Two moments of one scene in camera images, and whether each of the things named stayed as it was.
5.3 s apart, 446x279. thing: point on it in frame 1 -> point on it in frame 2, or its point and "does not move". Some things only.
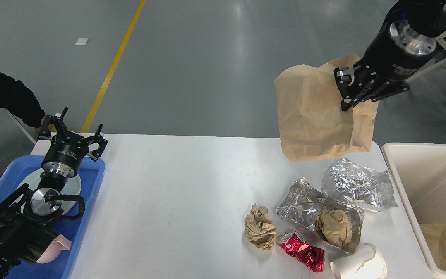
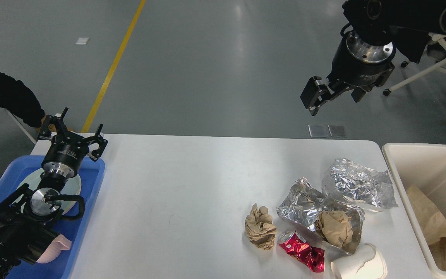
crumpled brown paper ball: (259, 227) does not move
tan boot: (52, 128) does not move
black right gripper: (398, 50) -> (355, 63)
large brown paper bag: (313, 124) -> (434, 224)
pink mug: (60, 243) does not move
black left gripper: (67, 150) does not move
